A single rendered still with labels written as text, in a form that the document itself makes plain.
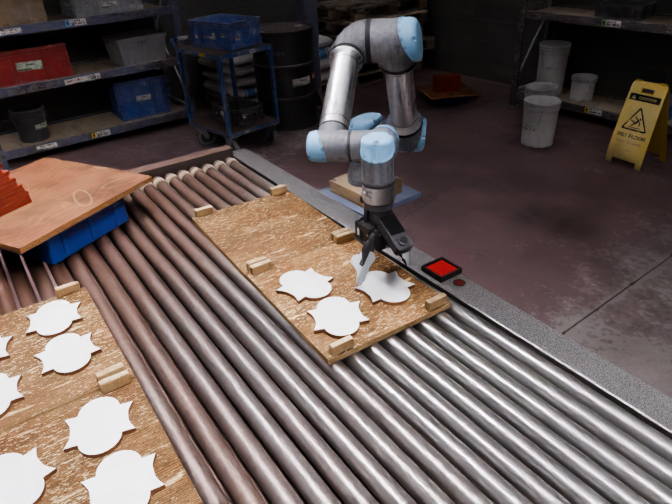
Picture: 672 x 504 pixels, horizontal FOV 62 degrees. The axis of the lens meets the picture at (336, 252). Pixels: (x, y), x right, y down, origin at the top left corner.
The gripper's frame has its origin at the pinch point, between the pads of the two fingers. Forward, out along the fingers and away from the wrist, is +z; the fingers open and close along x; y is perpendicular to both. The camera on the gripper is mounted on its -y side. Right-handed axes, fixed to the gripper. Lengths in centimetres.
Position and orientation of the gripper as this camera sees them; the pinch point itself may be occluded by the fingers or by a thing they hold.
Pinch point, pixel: (384, 276)
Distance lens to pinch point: 139.7
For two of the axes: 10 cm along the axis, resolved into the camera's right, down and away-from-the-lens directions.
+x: -8.4, 3.1, -4.4
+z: 0.5, 8.6, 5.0
